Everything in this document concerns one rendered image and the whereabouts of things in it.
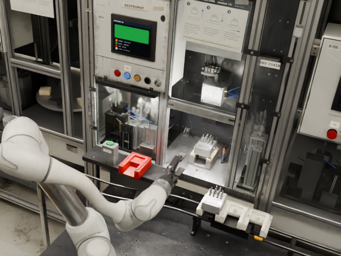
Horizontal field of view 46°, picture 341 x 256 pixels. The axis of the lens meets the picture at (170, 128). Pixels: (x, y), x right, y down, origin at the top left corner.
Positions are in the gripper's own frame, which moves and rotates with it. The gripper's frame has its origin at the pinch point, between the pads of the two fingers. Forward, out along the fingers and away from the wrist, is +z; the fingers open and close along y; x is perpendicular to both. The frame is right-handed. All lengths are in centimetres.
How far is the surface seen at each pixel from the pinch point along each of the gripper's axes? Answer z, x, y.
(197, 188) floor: 125, 27, -112
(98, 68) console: 20, 60, 29
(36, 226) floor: 20, 119, -112
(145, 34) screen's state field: 18, 31, 54
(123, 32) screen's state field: 18, 44, 53
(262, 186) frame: 22.2, -38.1, -14.6
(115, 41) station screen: 18, 48, 47
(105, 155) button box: 8, 48, -16
